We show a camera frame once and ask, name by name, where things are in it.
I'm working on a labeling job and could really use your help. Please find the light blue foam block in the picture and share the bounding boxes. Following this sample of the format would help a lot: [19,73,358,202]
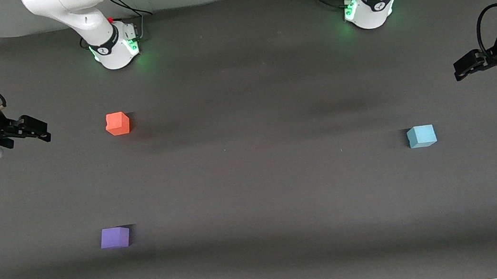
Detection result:
[406,124,438,149]

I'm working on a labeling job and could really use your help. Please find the orange foam block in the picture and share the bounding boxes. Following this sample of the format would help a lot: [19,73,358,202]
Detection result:
[104,110,132,138]

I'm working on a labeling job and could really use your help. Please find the purple foam block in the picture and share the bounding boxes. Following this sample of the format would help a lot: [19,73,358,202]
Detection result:
[99,225,132,251]

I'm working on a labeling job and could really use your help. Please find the black right arm base cable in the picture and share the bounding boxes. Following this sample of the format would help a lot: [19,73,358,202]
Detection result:
[105,0,157,46]

